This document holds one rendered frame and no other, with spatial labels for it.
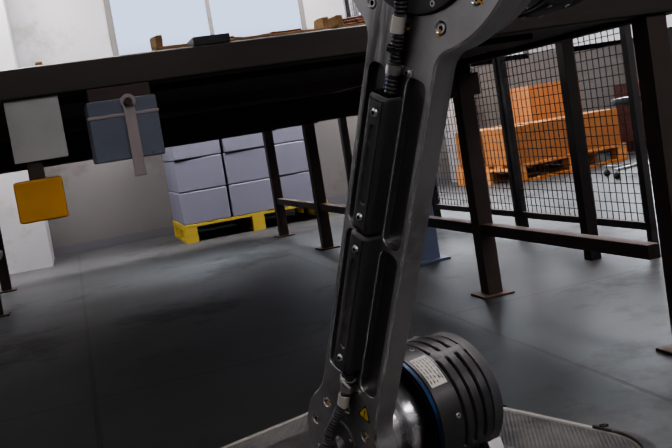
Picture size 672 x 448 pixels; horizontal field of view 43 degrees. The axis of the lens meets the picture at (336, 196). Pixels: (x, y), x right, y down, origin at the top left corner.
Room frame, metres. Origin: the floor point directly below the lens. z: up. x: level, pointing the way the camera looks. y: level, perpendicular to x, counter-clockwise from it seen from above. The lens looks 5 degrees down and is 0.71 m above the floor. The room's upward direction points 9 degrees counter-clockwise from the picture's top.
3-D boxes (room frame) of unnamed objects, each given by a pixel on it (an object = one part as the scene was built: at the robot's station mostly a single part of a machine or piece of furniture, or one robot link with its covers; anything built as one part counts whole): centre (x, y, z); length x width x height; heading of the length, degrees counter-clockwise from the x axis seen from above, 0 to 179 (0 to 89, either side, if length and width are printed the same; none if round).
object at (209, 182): (7.00, 0.73, 0.56); 1.15 x 0.76 x 1.13; 107
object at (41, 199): (1.67, 0.57, 0.74); 0.09 x 0.08 x 0.24; 108
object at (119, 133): (1.73, 0.40, 0.77); 0.14 x 0.11 x 0.18; 108
